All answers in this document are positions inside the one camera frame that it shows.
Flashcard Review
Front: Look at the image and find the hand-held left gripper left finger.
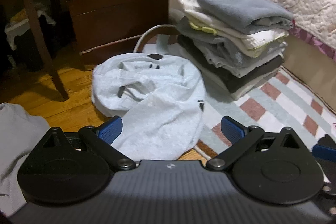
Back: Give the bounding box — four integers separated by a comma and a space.
34, 116, 137, 171

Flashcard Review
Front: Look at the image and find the person's grey trouser leg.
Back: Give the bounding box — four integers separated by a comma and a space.
0, 103, 50, 219

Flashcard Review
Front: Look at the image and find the white cable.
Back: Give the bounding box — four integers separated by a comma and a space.
133, 25, 182, 53

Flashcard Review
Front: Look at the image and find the light blue garment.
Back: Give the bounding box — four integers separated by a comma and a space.
91, 52, 206, 161

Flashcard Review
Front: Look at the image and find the stack of folded clothes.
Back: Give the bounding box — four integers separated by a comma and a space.
176, 0, 294, 102

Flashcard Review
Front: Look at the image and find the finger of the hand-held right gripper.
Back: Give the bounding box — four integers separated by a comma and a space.
312, 133, 336, 161

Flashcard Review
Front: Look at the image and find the wooden chair leg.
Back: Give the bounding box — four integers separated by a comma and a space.
14, 0, 70, 102

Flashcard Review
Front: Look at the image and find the checked rug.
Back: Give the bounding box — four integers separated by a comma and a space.
134, 35, 336, 161

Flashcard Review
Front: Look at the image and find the beige bed base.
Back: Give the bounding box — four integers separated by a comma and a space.
169, 0, 336, 111

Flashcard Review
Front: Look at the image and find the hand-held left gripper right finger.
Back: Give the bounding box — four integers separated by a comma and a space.
206, 116, 305, 171

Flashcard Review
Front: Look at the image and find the white plastic stool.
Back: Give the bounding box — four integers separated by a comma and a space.
4, 10, 57, 51

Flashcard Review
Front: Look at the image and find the dark wooden dresser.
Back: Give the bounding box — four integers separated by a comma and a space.
59, 0, 171, 56

